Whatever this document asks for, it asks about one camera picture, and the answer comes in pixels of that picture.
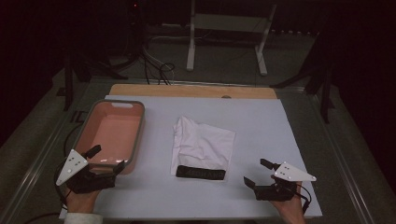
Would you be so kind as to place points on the black tripod stand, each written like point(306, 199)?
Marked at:
point(325, 93)

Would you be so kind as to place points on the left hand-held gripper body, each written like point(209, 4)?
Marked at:
point(77, 179)

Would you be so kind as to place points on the white underwear black waistband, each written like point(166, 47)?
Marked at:
point(202, 144)

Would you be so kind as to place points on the white metal stand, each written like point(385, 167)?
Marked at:
point(229, 22)

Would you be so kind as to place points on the person's right hand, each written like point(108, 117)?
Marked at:
point(291, 207)

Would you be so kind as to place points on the black pole stand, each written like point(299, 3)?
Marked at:
point(135, 34)

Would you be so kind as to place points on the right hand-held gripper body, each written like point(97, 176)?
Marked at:
point(280, 188)

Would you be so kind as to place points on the pink bin grey rim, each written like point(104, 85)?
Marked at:
point(109, 133)

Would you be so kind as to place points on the person's left hand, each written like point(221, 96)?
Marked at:
point(81, 201)

